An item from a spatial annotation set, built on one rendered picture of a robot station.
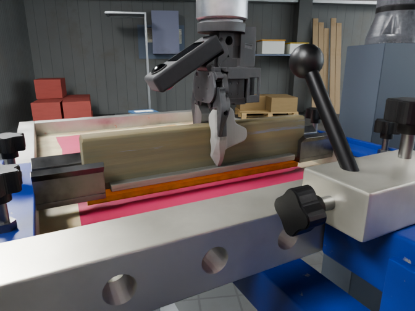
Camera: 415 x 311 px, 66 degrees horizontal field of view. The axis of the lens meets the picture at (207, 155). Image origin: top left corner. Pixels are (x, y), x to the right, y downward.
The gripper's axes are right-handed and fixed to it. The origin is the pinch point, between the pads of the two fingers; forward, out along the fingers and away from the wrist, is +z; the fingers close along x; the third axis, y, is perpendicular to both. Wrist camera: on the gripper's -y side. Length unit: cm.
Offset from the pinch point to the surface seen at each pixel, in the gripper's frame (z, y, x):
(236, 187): 5.2, 3.8, -3.0
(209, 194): 5.3, -1.3, -3.2
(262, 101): 66, 410, 529
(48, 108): 62, -10, 552
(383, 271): -0.2, -2.7, -32.6
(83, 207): 5.5, -19.3, 0.9
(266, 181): 5.2, 10.1, -2.7
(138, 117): 3, 4, 56
